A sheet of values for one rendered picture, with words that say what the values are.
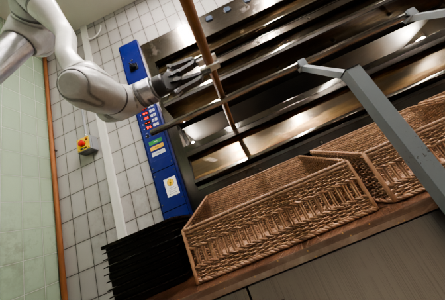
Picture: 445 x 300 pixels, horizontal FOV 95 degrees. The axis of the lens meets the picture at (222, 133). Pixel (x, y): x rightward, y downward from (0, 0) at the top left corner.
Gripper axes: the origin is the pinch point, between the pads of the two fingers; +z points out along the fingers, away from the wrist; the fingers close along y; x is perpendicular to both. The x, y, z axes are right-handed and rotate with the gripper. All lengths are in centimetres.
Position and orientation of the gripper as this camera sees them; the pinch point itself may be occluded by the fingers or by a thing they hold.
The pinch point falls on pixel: (208, 63)
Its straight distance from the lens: 74.1
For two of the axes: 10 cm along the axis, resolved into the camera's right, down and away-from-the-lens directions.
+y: 3.7, 8.6, -3.6
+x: -1.8, -3.1, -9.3
